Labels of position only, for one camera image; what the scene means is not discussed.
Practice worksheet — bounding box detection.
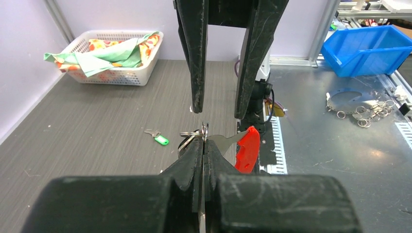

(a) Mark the green cloth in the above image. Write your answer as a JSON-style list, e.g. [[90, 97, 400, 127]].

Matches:
[[43, 31, 160, 78]]

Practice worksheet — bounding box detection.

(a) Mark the blue plastic bin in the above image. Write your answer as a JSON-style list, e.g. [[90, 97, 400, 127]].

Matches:
[[321, 25, 412, 77]]

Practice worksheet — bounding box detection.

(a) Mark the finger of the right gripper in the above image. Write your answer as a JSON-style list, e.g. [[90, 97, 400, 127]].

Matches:
[[174, 0, 209, 114], [234, 0, 289, 119]]

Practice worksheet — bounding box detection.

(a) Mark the key with black tag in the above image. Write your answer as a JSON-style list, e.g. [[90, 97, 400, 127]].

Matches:
[[178, 129, 204, 158]]

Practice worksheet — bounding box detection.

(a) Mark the red handled metal keyring holder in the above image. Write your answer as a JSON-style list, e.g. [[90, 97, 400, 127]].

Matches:
[[206, 126, 260, 174]]

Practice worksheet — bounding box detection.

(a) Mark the white plastic basket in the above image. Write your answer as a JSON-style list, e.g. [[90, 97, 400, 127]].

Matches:
[[44, 30, 164, 86]]

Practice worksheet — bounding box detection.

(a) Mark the white slotted cable duct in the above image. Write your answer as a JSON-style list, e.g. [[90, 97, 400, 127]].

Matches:
[[259, 116, 288, 175]]

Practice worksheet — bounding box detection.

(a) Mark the aluminium rail frame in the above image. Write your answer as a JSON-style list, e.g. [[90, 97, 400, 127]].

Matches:
[[270, 0, 412, 68]]

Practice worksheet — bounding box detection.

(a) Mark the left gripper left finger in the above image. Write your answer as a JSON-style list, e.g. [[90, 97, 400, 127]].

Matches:
[[22, 138, 204, 233]]

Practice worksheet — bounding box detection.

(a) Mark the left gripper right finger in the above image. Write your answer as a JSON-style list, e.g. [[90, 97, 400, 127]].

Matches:
[[204, 140, 362, 233]]

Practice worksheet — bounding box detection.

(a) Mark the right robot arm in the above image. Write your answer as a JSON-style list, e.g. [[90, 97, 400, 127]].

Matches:
[[173, 0, 288, 133]]

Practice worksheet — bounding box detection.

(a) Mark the key with green tag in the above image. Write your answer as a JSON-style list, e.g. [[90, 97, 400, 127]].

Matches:
[[144, 129, 169, 146]]

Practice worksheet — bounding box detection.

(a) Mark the orange patterned cloth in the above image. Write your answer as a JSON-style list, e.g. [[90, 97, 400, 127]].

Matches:
[[56, 33, 161, 73]]

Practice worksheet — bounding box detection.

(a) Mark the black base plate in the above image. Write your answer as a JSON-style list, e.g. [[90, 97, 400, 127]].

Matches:
[[235, 123, 277, 175]]

